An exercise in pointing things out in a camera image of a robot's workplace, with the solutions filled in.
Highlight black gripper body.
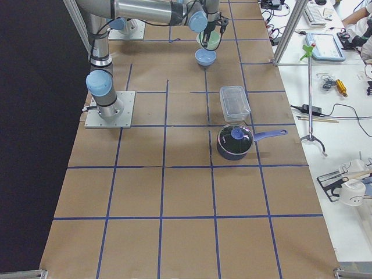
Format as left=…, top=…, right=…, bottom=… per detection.
left=205, top=13, right=229, bottom=40

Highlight light green bowl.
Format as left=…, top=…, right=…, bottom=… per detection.
left=196, top=31, right=221, bottom=51

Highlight light blue bowl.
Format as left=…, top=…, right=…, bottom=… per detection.
left=195, top=48, right=217, bottom=66

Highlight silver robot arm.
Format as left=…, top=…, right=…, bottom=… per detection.
left=76, top=1, right=124, bottom=119
left=102, top=1, right=228, bottom=48

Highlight clear plastic food container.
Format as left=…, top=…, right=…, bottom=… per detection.
left=219, top=86, right=251, bottom=122

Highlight green clamp tool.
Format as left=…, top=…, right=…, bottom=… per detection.
left=300, top=43, right=316, bottom=60

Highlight silver grabber stick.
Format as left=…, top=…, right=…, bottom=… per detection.
left=301, top=57, right=328, bottom=157

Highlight dark blue saucepan with lid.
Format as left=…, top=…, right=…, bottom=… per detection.
left=216, top=124, right=288, bottom=160

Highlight blue teach pendant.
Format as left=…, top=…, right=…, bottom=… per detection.
left=305, top=33, right=345, bottom=62

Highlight black power adapter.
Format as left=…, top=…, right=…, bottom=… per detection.
left=300, top=104, right=322, bottom=116

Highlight yellow screwdriver tool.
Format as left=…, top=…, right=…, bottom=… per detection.
left=335, top=79, right=348, bottom=98

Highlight white robot toy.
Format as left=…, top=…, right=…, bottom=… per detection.
left=338, top=159, right=371, bottom=206

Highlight aluminium frame post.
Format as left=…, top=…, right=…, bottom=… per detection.
left=272, top=0, right=307, bottom=66

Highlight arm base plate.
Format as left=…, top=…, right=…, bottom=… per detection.
left=84, top=91, right=136, bottom=128
left=109, top=19, right=145, bottom=41

